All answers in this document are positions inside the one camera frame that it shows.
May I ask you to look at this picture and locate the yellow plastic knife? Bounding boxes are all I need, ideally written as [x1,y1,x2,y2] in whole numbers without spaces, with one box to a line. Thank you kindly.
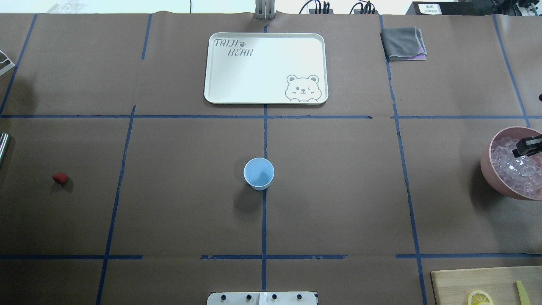
[516,280,531,305]

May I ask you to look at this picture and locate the red strawberry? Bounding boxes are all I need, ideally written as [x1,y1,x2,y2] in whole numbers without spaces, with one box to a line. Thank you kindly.
[52,172,69,185]

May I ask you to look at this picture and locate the light blue plastic cup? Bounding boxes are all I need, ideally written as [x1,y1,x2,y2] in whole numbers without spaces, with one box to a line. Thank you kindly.
[243,158,275,191]

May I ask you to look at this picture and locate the steel muddler rod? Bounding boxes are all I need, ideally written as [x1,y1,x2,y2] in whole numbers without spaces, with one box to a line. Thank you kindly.
[0,133,11,166]

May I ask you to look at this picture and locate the grey folded cloth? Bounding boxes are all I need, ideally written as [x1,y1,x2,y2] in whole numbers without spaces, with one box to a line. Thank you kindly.
[381,27,428,61]

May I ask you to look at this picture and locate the pink bowl of ice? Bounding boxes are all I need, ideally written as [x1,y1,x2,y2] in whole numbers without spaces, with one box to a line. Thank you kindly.
[480,127,541,201]

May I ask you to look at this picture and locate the wooden cutting board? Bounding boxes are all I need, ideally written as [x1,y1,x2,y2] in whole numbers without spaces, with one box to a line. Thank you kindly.
[431,266,542,305]

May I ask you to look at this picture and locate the aluminium frame post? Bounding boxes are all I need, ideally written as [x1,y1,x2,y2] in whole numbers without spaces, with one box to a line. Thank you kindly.
[254,0,276,20]

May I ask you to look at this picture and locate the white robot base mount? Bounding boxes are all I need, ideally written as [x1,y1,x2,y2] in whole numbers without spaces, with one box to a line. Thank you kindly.
[207,291,319,305]

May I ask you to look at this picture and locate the white bear serving tray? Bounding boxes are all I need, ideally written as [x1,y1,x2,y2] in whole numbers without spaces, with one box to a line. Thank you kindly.
[204,32,329,105]

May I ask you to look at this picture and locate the lemon slices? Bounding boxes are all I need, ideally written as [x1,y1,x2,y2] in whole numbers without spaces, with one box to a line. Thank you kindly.
[466,290,494,305]

